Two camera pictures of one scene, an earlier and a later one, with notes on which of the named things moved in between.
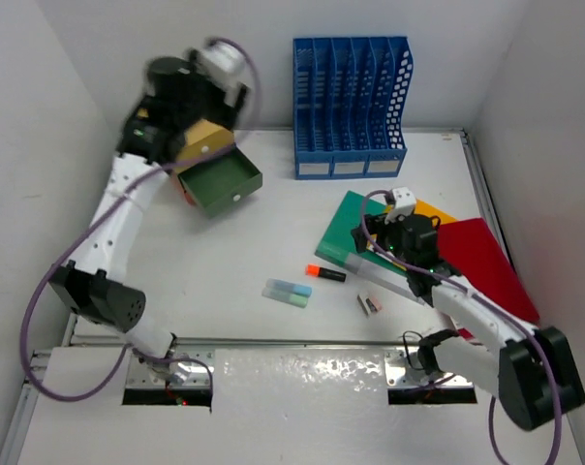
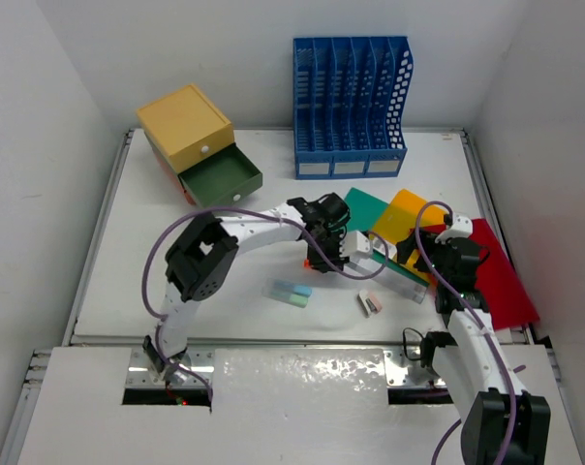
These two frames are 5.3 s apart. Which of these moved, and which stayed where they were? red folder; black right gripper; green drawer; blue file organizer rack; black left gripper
Moved: black left gripper; black right gripper
Stayed: blue file organizer rack; green drawer; red folder
